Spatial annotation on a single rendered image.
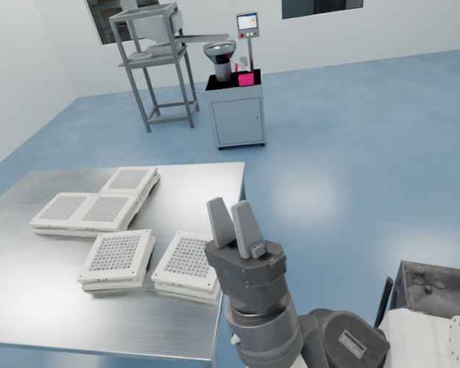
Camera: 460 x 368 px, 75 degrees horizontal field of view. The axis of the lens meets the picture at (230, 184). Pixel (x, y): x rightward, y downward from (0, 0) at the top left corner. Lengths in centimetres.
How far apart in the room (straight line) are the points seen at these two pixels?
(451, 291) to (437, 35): 623
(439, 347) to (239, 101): 302
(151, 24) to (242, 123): 163
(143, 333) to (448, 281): 90
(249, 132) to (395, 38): 373
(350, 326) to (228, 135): 312
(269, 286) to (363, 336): 32
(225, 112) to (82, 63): 404
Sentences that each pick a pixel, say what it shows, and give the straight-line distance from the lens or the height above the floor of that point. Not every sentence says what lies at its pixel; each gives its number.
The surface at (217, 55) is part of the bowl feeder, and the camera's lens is 343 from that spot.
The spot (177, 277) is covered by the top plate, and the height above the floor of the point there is 97.
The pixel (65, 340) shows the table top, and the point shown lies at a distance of 131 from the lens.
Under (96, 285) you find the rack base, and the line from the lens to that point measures 135.
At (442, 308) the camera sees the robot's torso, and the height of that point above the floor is 129.
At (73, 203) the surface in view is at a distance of 176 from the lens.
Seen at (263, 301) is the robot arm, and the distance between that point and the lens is 36.
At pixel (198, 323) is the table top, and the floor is 90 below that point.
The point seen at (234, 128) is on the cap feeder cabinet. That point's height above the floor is 29.
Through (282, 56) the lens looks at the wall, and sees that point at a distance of 611.
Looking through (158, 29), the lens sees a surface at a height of 129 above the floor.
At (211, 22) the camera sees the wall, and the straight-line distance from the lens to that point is 600.
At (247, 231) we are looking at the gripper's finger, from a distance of 34.
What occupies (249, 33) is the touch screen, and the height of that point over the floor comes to 118.
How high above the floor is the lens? 187
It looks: 37 degrees down
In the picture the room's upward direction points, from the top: 10 degrees counter-clockwise
